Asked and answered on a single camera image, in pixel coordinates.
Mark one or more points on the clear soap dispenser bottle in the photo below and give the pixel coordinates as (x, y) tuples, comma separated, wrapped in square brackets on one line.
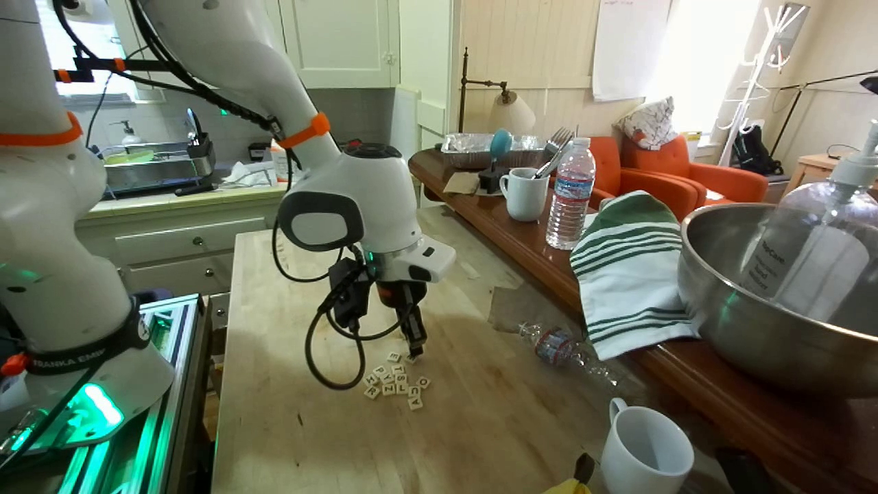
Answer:
[(813, 248)]

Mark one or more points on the green lit robot base rail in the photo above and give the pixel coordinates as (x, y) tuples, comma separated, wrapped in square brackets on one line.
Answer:
[(90, 445)]

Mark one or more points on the crumpled clear plastic wrap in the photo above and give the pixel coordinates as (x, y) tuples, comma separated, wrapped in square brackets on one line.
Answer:
[(558, 347)]

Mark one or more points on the white mug with utensils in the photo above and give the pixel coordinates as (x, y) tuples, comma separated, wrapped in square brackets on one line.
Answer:
[(526, 194)]

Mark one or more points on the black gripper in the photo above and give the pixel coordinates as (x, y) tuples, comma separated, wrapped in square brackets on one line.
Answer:
[(404, 301)]

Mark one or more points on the pile of white letter tiles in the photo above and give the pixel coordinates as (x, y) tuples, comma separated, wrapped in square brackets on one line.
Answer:
[(395, 379)]

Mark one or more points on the steel mixing bowl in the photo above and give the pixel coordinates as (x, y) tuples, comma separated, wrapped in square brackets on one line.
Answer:
[(818, 332)]

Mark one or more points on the floor lamp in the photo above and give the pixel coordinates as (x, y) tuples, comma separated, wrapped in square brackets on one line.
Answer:
[(510, 111)]

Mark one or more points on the striped green white towel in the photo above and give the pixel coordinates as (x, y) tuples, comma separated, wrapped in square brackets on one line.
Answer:
[(626, 270)]

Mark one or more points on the orange armchair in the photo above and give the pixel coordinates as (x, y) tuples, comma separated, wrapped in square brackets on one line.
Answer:
[(670, 176)]

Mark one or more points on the white mug near table edge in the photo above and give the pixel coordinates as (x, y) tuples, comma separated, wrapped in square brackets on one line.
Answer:
[(644, 452)]

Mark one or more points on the clear water bottle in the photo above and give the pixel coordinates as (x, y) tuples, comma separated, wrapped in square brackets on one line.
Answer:
[(572, 191)]

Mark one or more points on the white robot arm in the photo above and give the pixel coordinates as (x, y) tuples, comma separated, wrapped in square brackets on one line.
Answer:
[(90, 358)]

